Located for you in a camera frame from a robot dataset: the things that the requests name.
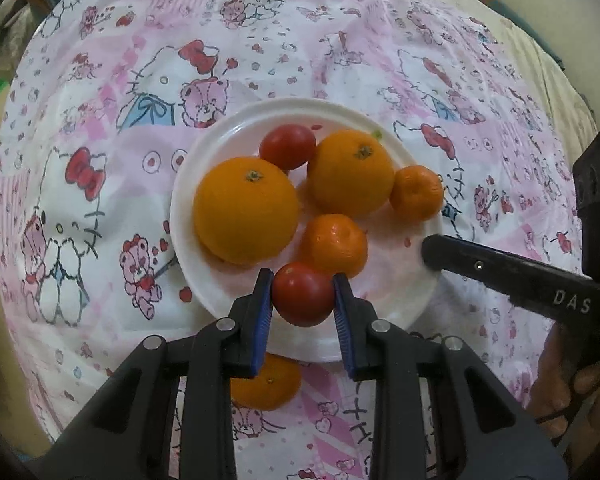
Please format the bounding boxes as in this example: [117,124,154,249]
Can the small tangerine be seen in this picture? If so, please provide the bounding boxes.
[230,353,301,411]
[297,214,368,278]
[389,165,444,224]

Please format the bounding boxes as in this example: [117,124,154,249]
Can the large orange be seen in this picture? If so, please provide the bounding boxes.
[193,156,301,266]
[306,129,394,218]

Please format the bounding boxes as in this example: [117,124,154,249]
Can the red cherry tomato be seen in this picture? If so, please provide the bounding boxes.
[272,261,335,327]
[259,124,316,171]

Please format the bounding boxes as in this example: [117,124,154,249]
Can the person's right hand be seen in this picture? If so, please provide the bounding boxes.
[528,324,600,446]

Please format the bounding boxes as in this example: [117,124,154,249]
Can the pink strawberry plate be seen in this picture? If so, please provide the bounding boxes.
[168,97,447,364]

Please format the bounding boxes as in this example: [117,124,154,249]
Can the pink Hello Kitty cloth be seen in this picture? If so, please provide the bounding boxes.
[0,0,581,479]

